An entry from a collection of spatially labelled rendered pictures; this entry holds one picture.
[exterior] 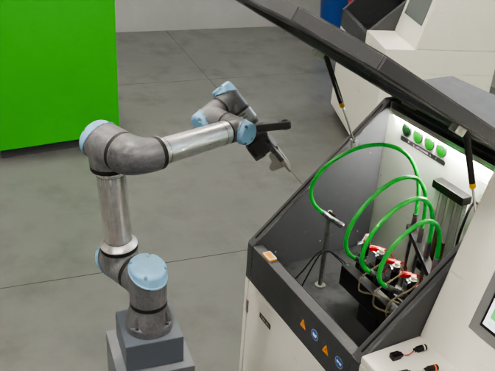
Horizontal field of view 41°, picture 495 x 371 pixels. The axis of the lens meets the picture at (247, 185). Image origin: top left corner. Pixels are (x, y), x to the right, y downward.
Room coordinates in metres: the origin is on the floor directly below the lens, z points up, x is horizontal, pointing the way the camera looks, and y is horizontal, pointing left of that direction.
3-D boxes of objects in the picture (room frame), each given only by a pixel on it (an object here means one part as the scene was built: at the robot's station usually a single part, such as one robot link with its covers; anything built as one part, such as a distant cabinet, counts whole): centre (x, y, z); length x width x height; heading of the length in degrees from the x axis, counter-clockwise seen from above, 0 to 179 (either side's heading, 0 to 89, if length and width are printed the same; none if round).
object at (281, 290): (1.78, -0.21, 0.87); 0.62 x 0.04 x 0.16; 29
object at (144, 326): (1.63, 0.28, 0.95); 0.15 x 0.15 x 0.10
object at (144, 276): (1.64, 0.29, 1.07); 0.13 x 0.12 x 0.14; 48
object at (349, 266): (1.79, -0.47, 0.91); 0.34 x 0.10 x 0.15; 29
